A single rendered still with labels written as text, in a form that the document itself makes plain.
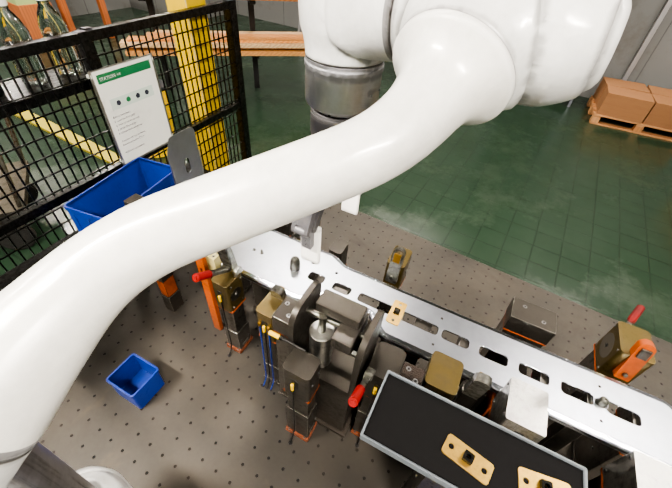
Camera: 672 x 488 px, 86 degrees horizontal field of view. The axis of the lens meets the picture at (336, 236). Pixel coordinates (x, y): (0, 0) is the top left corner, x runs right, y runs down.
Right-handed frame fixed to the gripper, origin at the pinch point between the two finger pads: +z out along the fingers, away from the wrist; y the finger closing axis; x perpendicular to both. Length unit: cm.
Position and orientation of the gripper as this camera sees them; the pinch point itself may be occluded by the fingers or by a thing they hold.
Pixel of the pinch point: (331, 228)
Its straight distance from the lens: 58.1
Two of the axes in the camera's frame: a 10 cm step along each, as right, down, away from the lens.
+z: -0.6, 7.3, 6.8
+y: 4.6, -5.8, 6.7
